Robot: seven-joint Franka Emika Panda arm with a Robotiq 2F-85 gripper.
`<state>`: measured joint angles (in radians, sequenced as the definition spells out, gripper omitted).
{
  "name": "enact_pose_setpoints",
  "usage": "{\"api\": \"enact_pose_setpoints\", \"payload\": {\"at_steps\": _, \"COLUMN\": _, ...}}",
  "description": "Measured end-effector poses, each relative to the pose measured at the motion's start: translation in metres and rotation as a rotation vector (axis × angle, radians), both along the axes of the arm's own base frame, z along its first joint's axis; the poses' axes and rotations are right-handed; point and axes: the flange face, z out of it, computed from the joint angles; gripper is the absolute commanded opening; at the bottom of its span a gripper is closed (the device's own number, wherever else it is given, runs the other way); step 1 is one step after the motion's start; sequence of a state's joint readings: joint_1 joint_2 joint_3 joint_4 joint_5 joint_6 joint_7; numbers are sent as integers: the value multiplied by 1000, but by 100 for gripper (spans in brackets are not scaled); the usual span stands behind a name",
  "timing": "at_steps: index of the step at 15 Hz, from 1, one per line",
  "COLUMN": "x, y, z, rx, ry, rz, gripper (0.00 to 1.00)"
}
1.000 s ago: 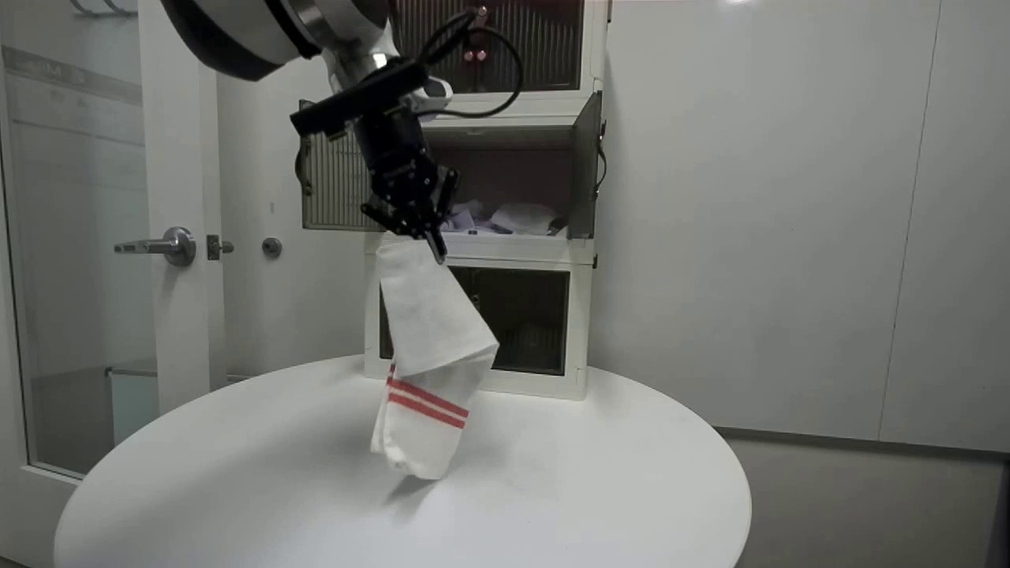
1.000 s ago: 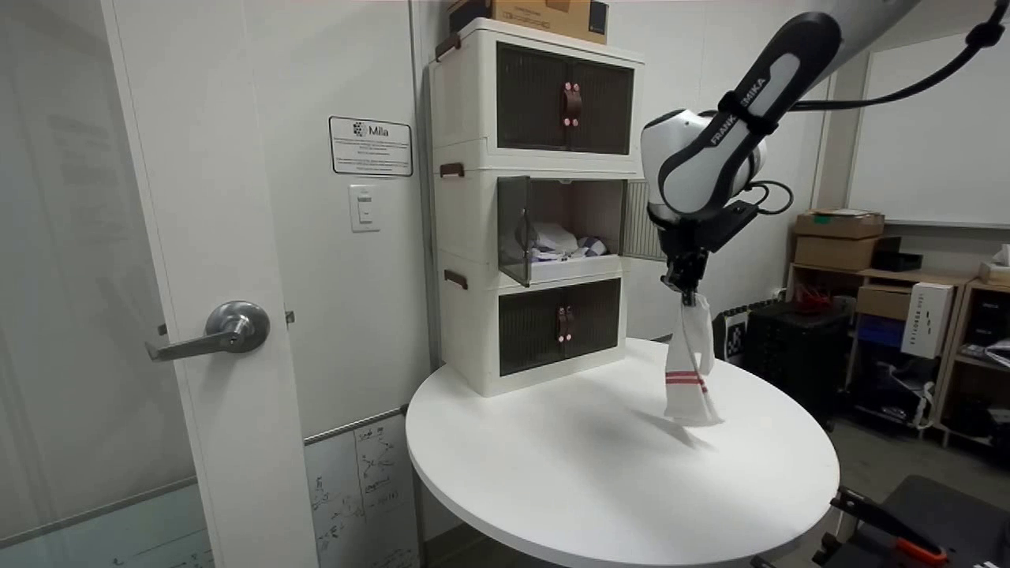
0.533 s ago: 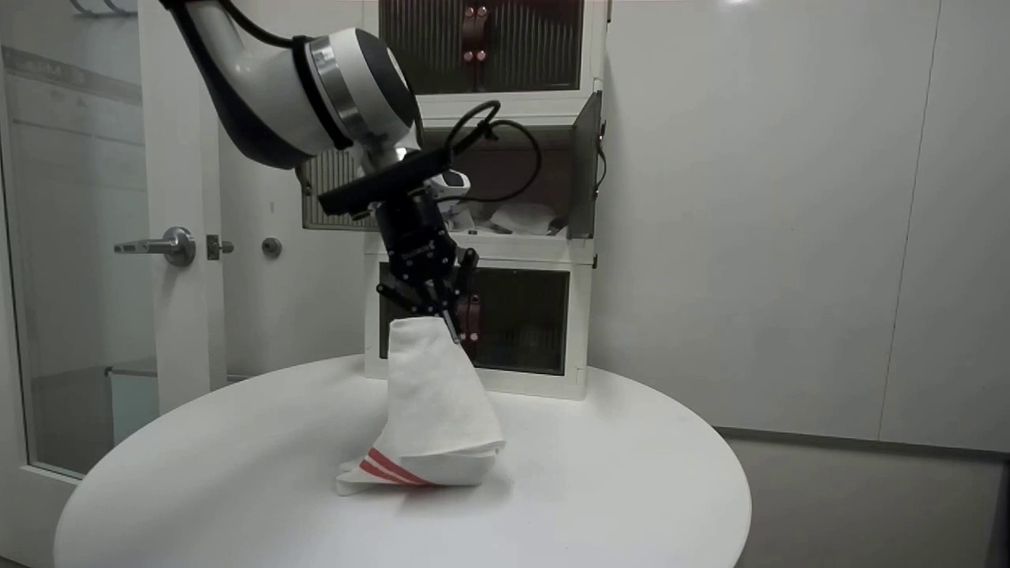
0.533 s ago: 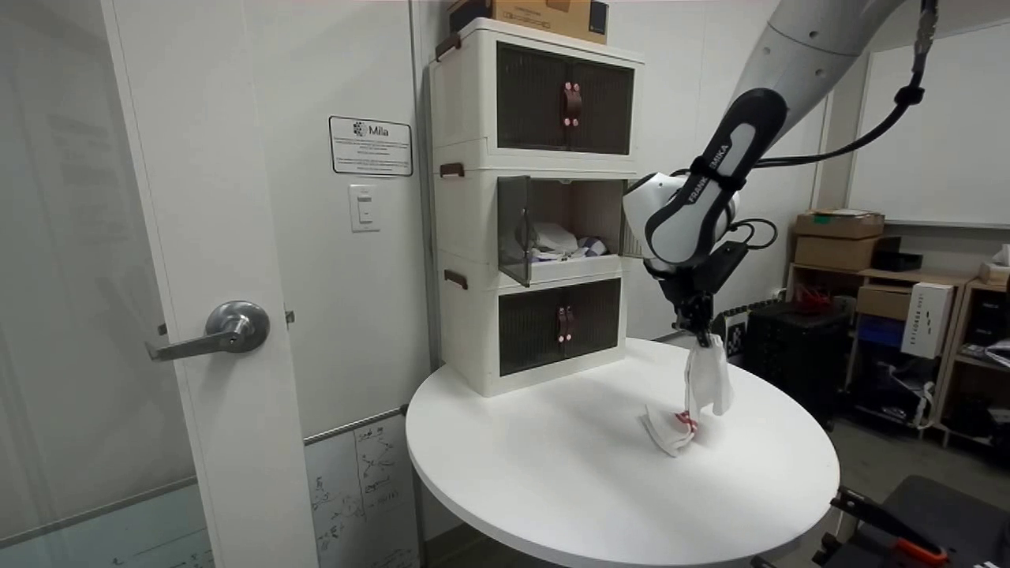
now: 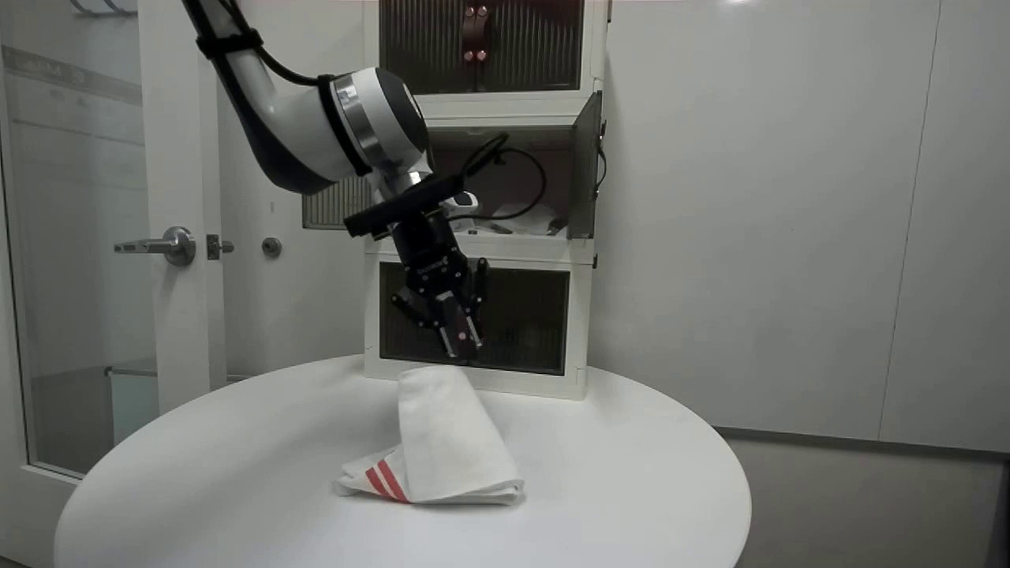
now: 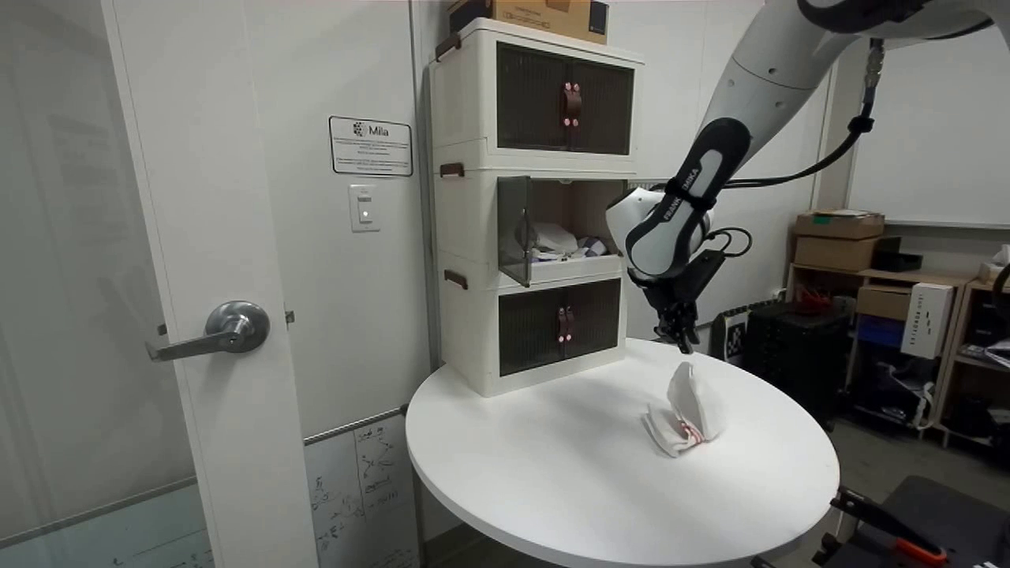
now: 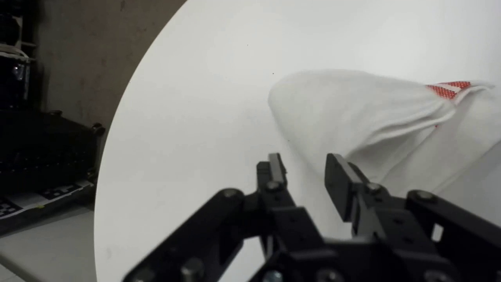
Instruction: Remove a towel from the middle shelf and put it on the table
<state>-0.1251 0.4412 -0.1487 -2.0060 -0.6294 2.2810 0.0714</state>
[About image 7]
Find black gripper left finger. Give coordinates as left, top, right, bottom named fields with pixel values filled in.
left=124, top=150, right=326, bottom=282

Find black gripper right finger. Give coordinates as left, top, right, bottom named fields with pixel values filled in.
left=323, top=151, right=501, bottom=282

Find white towel with red stripes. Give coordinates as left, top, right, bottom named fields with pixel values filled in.
left=266, top=67, right=501, bottom=212

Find grey labelled panel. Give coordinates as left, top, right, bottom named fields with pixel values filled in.
left=0, top=178, right=97, bottom=233

